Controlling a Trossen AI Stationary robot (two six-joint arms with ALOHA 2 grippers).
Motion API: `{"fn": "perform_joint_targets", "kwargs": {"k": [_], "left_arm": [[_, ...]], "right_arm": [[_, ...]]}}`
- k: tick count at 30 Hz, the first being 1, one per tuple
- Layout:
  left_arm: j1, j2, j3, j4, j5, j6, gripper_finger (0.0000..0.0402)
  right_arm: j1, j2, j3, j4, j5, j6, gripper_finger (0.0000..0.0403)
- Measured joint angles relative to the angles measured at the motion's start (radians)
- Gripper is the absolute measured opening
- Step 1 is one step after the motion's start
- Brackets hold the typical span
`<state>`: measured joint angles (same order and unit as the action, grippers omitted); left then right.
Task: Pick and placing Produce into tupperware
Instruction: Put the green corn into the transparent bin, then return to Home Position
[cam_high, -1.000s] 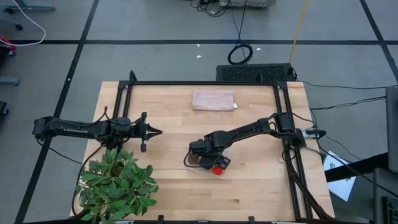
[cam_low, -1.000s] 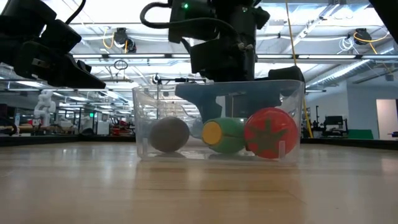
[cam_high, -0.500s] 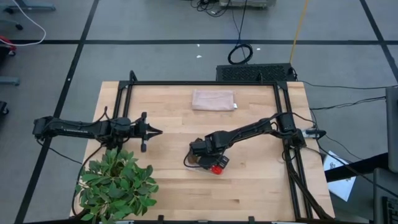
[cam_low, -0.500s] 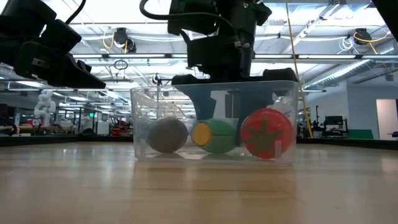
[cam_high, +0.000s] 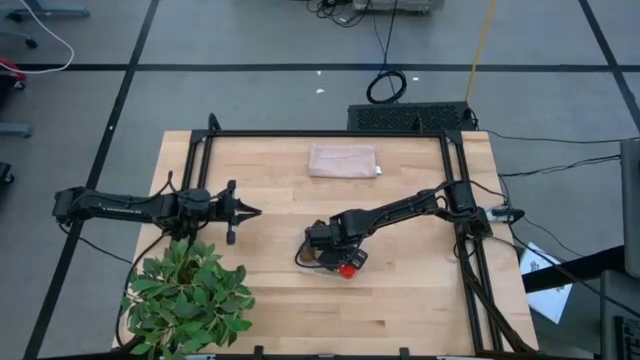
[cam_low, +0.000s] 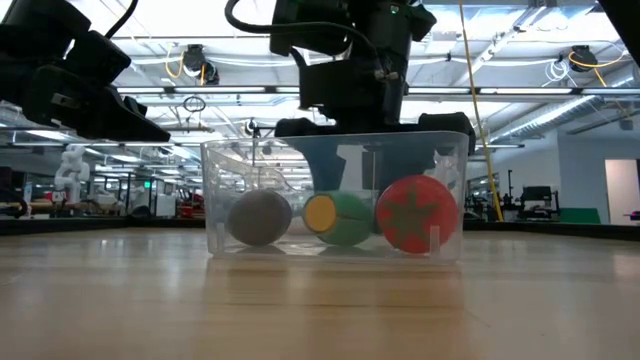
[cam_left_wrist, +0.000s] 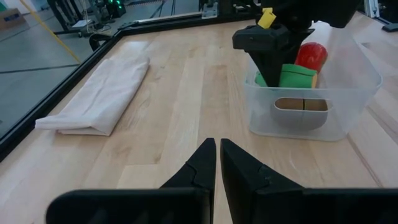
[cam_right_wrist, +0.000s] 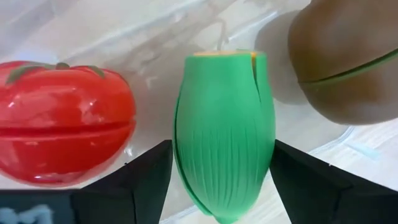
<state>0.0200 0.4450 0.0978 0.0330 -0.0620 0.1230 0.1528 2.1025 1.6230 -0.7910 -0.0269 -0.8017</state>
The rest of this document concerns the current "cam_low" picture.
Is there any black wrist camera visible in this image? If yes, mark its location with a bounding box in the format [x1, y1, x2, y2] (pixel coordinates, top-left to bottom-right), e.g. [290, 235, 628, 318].
[298, 55, 387, 110]
[64, 29, 132, 87]

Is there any yellow hanging cable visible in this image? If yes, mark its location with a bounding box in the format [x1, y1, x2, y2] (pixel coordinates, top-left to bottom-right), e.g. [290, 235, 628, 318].
[458, 0, 505, 222]

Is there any white square pillar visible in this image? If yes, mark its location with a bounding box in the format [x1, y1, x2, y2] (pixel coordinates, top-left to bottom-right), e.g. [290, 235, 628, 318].
[339, 144, 365, 194]

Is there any black camera cable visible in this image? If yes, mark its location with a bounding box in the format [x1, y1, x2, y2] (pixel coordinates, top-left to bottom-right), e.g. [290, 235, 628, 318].
[103, 0, 140, 40]
[223, 0, 381, 59]

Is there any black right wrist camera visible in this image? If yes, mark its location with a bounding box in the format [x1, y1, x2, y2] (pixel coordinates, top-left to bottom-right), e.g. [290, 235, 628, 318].
[298, 55, 387, 110]

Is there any black cable loop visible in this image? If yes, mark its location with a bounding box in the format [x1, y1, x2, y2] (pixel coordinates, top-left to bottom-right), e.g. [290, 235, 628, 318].
[182, 95, 207, 114]

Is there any red toy tomato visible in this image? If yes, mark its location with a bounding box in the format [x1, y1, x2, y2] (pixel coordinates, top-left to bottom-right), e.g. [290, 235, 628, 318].
[375, 173, 460, 255]

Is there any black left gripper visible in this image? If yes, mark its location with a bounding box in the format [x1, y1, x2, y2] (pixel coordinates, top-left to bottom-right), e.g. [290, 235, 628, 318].
[18, 63, 171, 143]

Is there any white door panel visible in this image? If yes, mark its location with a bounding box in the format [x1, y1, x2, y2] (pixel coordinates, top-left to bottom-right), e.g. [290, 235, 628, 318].
[604, 159, 640, 226]

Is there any green toy corn cob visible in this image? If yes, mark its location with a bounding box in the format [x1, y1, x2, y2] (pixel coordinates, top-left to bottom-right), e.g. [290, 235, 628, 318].
[302, 191, 377, 247]

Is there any black machine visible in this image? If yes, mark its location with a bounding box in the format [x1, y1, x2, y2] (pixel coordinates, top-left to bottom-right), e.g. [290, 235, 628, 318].
[517, 185, 562, 221]

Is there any clear plastic tupperware container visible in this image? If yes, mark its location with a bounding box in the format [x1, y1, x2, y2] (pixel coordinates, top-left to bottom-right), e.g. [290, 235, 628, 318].
[200, 130, 470, 265]

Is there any green board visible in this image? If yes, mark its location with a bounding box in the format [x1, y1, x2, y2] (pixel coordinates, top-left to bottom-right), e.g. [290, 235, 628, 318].
[559, 207, 602, 225]

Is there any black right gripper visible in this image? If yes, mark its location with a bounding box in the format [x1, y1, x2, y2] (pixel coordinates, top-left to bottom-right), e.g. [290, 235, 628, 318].
[273, 49, 476, 195]

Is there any black aluminium rig frame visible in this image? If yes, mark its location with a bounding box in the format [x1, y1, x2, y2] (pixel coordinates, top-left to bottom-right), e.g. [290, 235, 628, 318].
[0, 217, 640, 242]

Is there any black left camera cable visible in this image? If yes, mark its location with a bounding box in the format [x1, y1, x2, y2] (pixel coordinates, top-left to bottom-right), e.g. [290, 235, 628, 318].
[103, 0, 140, 40]

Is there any black right camera cable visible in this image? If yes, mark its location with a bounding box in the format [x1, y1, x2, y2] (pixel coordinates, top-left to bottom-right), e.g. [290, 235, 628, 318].
[223, 0, 381, 59]

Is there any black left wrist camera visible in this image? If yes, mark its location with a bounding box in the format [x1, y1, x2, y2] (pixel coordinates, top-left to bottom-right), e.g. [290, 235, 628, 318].
[64, 29, 132, 87]

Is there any brown toy kiwi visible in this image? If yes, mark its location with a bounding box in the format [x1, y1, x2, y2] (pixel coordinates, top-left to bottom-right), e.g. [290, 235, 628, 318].
[227, 188, 294, 247]

